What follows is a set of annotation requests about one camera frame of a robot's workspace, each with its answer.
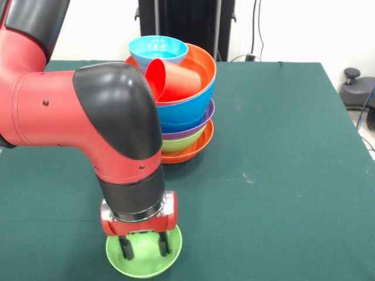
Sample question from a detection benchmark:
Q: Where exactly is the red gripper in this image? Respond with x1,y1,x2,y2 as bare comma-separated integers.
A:
100,190,179,261

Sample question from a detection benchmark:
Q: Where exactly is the small green bowl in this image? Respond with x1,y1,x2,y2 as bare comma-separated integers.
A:
105,224,183,279

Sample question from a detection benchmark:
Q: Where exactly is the large green bowl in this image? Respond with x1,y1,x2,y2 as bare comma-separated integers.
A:
161,128,207,155

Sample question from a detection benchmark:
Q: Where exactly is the orange bowl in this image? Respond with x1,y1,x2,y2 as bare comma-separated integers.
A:
161,119,215,165
124,43,217,107

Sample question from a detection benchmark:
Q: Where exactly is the translucent blue straight-sided bowl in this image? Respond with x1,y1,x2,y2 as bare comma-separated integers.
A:
160,115,206,133

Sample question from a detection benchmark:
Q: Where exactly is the large blue bowl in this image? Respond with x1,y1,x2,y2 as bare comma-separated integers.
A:
156,78,216,125

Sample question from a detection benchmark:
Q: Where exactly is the purple bowl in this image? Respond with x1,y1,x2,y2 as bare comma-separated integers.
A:
161,98,216,140

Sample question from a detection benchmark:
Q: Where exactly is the red cup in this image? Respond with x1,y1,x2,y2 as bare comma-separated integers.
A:
144,58,202,102

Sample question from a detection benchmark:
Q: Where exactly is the small blue ribbed bowl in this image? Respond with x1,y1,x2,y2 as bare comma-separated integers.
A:
128,35,189,73

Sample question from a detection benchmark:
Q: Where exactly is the dark green tablecloth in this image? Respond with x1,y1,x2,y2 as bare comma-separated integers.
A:
0,60,375,281

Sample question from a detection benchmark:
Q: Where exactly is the black wall cable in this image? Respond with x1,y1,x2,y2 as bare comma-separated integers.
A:
250,0,266,61

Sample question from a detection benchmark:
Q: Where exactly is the blue cable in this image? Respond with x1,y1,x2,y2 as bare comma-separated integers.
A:
356,84,375,131

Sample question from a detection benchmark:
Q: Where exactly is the black pedestal leg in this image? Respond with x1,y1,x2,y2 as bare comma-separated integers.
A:
339,67,375,108

